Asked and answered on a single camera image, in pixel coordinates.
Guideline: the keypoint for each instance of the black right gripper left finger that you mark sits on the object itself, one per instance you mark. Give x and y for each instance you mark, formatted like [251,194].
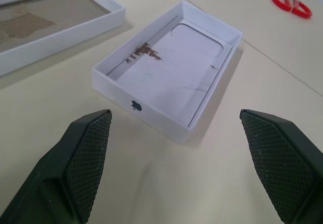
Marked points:
[63,171]

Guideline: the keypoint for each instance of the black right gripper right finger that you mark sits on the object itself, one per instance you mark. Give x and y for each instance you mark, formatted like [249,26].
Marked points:
[282,163]

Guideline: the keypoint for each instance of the white box lid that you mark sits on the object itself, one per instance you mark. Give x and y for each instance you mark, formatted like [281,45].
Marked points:
[176,57]

